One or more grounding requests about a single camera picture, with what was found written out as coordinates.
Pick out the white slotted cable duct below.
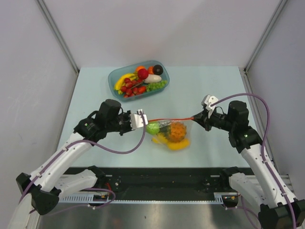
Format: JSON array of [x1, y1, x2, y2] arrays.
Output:
[[59, 192, 239, 205]]

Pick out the green toy leafy vegetable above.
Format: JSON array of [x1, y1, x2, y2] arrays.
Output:
[[157, 121, 188, 144]]

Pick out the teal plastic fruit tray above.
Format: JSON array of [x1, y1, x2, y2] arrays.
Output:
[[108, 60, 170, 102]]

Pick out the yellow toy bananas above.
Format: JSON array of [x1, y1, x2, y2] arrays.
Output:
[[114, 73, 136, 91]]

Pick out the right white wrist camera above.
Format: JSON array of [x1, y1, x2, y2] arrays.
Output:
[[201, 94, 219, 118]]

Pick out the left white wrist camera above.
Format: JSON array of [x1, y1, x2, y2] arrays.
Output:
[[130, 109, 148, 130]]

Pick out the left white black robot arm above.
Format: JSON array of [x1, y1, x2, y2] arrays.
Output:
[[16, 99, 132, 215]]

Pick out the clear zip top bag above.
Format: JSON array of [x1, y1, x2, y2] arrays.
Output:
[[146, 117, 194, 151]]

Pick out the toy orange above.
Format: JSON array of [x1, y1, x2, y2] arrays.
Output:
[[135, 65, 145, 72]]

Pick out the red toy apple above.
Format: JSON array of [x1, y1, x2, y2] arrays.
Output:
[[137, 68, 149, 80]]

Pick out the orange yellow toy mango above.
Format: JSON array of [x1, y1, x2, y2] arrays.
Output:
[[167, 139, 190, 151]]

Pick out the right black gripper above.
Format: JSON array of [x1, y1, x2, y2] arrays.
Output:
[[192, 107, 235, 131]]

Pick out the green toy apple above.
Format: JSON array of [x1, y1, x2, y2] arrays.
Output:
[[146, 121, 160, 135]]

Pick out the green toy grapes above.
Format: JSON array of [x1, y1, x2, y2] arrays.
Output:
[[145, 80, 167, 92]]

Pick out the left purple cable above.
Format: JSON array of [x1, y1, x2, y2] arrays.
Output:
[[18, 111, 147, 217]]

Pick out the white toy mushroom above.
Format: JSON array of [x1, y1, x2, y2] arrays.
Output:
[[144, 74, 162, 83]]

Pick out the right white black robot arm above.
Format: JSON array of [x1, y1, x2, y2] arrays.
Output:
[[193, 95, 305, 229]]

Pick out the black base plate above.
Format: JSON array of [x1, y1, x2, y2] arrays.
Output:
[[99, 167, 231, 197]]

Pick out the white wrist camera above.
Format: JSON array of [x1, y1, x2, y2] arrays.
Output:
[[201, 94, 219, 118], [130, 109, 148, 130]]

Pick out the small orange toy fruit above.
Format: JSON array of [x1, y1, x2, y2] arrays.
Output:
[[148, 66, 154, 74]]

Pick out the dark purple toy fruit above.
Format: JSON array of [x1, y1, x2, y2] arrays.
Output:
[[152, 64, 163, 75]]

